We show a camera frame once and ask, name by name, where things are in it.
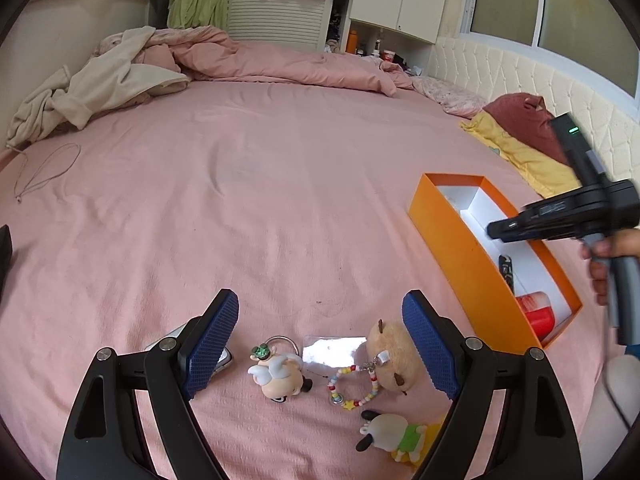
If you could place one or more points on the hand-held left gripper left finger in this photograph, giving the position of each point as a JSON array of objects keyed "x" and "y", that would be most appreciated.
[{"x": 210, "y": 345}]

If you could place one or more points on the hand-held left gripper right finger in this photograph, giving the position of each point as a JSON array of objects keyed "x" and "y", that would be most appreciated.
[{"x": 430, "y": 345}]

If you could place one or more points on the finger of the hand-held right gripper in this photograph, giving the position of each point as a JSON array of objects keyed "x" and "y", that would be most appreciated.
[{"x": 507, "y": 229}]

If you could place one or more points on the brown capybara plush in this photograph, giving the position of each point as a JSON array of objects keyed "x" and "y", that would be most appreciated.
[{"x": 395, "y": 342}]

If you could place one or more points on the black printed tube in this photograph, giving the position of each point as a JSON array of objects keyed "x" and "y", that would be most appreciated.
[{"x": 506, "y": 272}]

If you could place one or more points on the orange cardboard box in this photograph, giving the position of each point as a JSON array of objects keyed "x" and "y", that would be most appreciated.
[{"x": 460, "y": 245}]

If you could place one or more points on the white dog toy yellow hat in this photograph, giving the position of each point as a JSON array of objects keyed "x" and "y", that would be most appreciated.
[{"x": 387, "y": 427}]

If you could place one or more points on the red soft toy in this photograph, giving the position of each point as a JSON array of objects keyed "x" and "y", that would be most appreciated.
[{"x": 537, "y": 317}]

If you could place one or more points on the person's right hand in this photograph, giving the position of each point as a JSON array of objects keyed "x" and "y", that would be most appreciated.
[{"x": 625, "y": 245}]

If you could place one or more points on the yellow pillow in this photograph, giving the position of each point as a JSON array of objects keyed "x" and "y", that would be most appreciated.
[{"x": 520, "y": 160}]

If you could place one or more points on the silver mirror card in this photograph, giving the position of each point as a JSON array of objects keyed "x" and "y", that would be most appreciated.
[{"x": 330, "y": 351}]

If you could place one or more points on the dark red pillow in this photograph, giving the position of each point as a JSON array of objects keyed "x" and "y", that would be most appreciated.
[{"x": 525, "y": 120}]

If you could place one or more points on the floral pink pillow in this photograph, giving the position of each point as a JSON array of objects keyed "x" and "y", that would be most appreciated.
[{"x": 450, "y": 95}]

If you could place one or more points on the cream padded headboard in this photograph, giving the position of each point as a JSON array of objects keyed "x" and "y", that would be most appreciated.
[{"x": 500, "y": 65}]

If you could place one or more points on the red cup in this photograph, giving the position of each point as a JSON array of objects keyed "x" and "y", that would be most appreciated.
[{"x": 388, "y": 55}]

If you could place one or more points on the window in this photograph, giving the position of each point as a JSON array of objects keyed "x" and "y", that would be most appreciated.
[{"x": 505, "y": 0}]

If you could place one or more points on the black flat object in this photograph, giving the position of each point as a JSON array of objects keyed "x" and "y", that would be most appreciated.
[{"x": 4, "y": 250}]

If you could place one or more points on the orange bottle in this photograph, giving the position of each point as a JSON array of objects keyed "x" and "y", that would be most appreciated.
[{"x": 352, "y": 42}]

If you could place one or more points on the beige clothing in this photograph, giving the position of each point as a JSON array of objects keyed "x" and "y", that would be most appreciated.
[{"x": 100, "y": 85}]

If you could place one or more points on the pink duvet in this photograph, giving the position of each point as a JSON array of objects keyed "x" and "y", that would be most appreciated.
[{"x": 280, "y": 60}]

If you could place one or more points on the white louvered door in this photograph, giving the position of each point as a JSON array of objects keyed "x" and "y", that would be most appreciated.
[{"x": 280, "y": 20}]

